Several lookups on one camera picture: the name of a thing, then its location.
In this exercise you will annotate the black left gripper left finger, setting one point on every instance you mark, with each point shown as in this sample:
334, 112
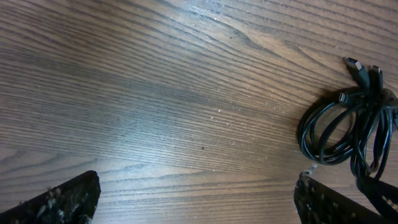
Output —
73, 202

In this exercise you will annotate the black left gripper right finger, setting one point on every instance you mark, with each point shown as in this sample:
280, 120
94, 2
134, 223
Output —
317, 203

